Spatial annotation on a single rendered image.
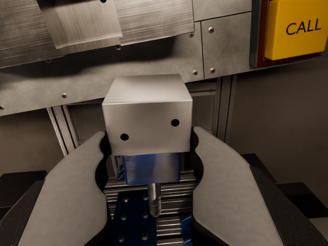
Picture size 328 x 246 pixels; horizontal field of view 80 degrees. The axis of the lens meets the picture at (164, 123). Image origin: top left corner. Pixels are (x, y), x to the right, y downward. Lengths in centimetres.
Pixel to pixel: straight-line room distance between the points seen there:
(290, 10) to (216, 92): 70
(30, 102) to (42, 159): 121
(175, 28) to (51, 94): 20
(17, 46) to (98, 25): 7
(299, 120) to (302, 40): 128
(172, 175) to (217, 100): 81
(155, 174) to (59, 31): 14
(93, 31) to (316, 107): 146
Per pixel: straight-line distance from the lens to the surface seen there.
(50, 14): 20
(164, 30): 17
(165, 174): 16
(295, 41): 27
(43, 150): 147
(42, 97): 31
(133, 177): 16
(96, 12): 20
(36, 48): 19
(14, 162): 162
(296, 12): 27
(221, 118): 100
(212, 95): 95
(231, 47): 28
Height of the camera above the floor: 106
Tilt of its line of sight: 61 degrees down
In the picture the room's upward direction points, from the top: 172 degrees clockwise
